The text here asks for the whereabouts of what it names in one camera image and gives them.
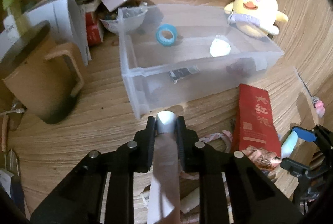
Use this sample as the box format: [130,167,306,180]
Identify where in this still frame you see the pink hair clip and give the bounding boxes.
[312,96,326,118]

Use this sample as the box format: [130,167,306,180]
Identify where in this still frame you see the small black white sachet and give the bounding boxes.
[168,66,199,84]

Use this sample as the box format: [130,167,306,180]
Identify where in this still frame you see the white cable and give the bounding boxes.
[0,107,26,117]

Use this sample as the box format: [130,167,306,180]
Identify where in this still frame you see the pale green cream tube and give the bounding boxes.
[281,131,298,159]

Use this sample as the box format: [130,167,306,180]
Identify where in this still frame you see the pink white braided bracelet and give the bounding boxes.
[179,130,233,181]

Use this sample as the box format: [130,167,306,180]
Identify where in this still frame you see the eyeglasses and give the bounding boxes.
[7,98,26,131]

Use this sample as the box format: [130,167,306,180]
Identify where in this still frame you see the white paper box stack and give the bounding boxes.
[0,0,92,66]

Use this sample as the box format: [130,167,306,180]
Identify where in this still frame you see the tan mug with lid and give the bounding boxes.
[1,21,85,124]

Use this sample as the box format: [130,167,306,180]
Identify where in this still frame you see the clear plastic storage bin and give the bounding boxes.
[118,4,283,118]

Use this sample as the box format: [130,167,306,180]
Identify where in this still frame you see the small red box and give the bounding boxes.
[85,12,104,47]

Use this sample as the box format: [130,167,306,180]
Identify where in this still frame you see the yellow chick bunny plush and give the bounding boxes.
[224,0,288,38]

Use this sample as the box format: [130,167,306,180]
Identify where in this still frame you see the blue washi tape roll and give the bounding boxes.
[155,24,178,47]

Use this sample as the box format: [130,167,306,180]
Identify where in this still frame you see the white bowl with trinkets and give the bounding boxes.
[100,5,148,34]

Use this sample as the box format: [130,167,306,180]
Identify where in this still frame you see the green spray bottle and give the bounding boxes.
[2,0,20,31]

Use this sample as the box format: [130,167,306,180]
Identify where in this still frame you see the white tape roll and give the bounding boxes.
[209,35,231,57]

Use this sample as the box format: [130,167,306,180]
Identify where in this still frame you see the pink white tube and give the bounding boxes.
[147,111,180,223]

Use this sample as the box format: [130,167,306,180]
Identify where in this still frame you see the red tea packet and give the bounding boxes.
[231,84,281,157]

